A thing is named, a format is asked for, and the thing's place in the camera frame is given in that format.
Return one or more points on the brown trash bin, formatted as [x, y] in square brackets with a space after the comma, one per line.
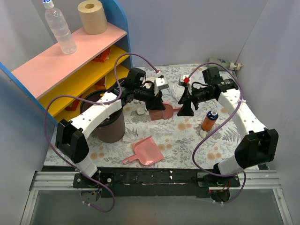
[110, 130]

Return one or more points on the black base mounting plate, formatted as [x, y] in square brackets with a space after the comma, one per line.
[128, 182]

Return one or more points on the brown paper roll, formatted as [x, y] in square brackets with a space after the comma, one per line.
[93, 17]

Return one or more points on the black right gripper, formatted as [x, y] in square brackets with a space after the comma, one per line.
[189, 98]

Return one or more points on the white paper scrap by bin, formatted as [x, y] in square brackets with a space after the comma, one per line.
[128, 138]

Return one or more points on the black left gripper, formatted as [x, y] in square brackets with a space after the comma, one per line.
[154, 98]

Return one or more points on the orange bottle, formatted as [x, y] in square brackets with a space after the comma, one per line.
[209, 120]

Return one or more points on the pink dustpan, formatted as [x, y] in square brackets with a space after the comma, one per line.
[146, 151]

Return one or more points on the red packet on lower shelf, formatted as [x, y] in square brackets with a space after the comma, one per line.
[73, 106]

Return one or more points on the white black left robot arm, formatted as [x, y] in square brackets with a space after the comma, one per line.
[71, 137]

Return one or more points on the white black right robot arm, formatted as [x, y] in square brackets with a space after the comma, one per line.
[258, 143]

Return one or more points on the floral table mat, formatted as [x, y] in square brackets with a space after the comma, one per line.
[177, 138]

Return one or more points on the small white paper scrap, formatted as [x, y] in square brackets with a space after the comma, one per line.
[203, 133]

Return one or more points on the crumpled white paper scrap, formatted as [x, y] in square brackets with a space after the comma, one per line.
[176, 91]

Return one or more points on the grey green lotion bottle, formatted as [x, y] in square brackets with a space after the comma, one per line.
[225, 63]

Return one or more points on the aluminium frame rail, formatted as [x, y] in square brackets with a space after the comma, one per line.
[53, 200]

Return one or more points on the pink hand brush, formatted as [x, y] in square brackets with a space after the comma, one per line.
[165, 114]

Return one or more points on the white paper scrap near bottle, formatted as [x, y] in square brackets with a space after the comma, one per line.
[198, 123]

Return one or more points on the colourful wooden shelf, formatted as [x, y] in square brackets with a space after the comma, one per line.
[52, 73]

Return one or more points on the orange snack packet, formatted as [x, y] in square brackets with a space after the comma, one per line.
[102, 57]

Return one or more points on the clear plastic water bottle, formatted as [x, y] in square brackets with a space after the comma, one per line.
[59, 27]

